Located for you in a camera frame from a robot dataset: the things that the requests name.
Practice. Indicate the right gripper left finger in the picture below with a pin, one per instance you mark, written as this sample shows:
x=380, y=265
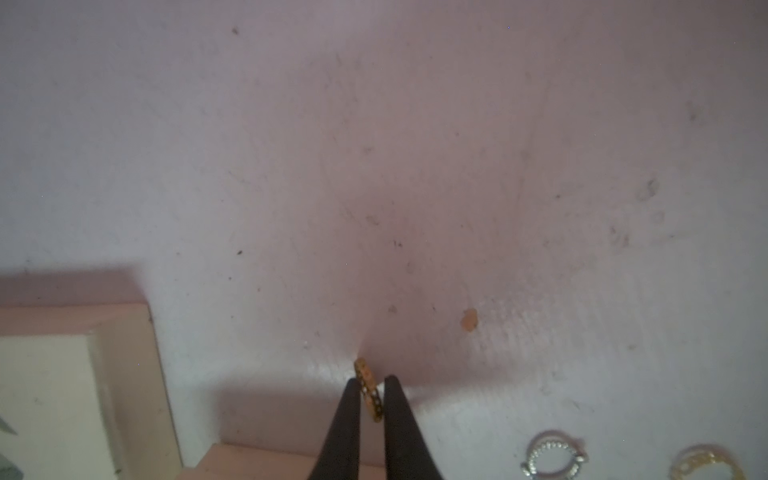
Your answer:
x=339, y=458

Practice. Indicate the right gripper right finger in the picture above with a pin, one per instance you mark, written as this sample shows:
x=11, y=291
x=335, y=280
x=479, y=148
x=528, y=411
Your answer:
x=407, y=456

